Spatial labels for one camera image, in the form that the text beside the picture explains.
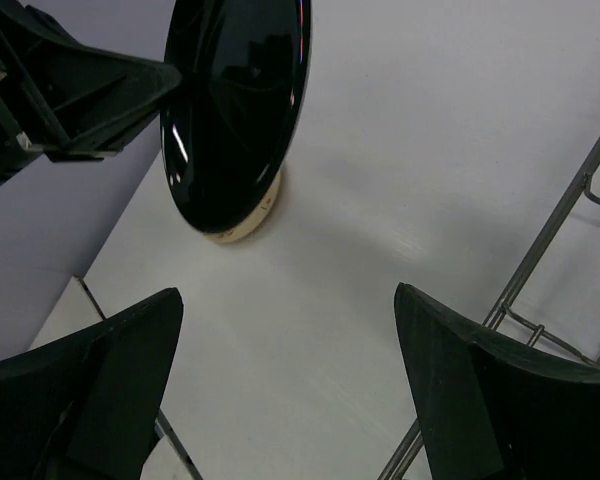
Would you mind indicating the beige plate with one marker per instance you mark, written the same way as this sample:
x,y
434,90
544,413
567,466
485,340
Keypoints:
x,y
253,221

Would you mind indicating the black plate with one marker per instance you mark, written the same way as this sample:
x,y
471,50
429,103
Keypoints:
x,y
227,129

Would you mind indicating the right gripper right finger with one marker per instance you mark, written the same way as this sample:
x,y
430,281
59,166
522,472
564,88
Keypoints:
x,y
490,407

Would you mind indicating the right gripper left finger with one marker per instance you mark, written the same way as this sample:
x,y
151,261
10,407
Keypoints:
x,y
84,406

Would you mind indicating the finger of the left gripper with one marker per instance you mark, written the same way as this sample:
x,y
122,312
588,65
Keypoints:
x,y
67,101

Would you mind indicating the grey wire dish rack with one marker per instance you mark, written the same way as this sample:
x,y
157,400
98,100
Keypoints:
x,y
467,193

